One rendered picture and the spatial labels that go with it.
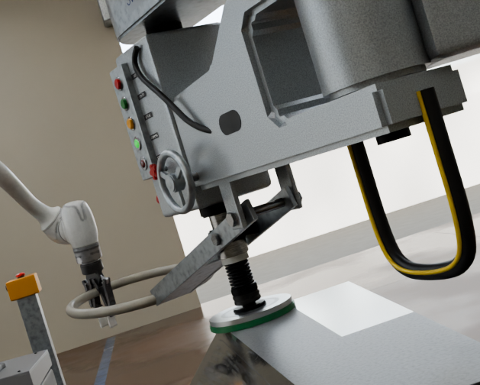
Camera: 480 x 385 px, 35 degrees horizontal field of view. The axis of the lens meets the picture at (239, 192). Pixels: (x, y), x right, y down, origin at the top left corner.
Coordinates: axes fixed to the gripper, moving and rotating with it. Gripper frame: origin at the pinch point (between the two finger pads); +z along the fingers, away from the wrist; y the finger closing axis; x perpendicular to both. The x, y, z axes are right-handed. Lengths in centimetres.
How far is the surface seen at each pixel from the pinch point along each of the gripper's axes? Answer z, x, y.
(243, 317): -9, -26, 92
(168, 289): -13, -15, 54
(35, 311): 1, 11, -64
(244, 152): -47, -35, 114
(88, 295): -10.2, -5.8, 2.3
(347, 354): -10, -48, 137
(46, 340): 13, 11, -63
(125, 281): -9.8, 9.2, 3.6
